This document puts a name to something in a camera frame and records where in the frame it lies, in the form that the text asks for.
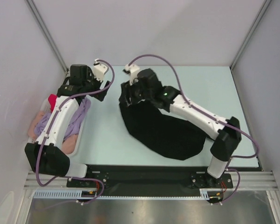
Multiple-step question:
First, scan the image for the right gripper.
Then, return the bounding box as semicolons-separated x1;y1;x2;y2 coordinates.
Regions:
119;76;154;106

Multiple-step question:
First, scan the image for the black t shirt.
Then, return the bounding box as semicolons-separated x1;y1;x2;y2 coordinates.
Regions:
119;103;209;161

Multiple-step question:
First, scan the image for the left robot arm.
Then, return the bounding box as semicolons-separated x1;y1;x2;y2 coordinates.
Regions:
25;59;114;187

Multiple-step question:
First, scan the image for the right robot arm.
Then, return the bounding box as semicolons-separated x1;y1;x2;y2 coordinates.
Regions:
119;64;242;187

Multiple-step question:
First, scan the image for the lilac t shirt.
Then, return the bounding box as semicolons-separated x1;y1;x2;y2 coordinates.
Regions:
31;98;91;141

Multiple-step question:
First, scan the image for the red t shirt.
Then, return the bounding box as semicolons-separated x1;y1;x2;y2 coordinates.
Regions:
48;94;58;113

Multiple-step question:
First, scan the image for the white laundry basket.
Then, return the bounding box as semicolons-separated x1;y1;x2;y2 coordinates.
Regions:
29;96;86;157

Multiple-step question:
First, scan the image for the pink t shirt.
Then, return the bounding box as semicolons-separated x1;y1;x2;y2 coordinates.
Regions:
27;111;79;154

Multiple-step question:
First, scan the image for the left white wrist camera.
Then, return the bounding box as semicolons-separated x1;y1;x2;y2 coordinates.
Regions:
92;59;109;83

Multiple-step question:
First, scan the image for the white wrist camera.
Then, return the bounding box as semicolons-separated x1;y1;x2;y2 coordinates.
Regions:
92;59;109;83
123;64;140;86

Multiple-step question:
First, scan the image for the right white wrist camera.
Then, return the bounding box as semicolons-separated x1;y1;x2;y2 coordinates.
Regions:
123;64;140;86

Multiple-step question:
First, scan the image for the left aluminium corner post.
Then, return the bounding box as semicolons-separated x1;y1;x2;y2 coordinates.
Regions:
24;0;69;74

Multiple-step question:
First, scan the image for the aluminium corner post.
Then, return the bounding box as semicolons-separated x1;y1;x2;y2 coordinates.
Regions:
24;0;69;74
229;0;273;72

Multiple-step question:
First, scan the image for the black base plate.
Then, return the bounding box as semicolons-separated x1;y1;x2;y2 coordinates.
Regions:
66;165;233;197

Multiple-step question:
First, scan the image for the white slotted cable duct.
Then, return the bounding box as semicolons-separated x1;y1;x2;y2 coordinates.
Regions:
33;189;222;200

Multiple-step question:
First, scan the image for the aluminium front rail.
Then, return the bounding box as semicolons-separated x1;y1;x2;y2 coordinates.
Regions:
23;170;278;190

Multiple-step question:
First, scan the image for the right aluminium corner post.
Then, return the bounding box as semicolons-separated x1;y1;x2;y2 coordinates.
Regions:
229;0;273;72

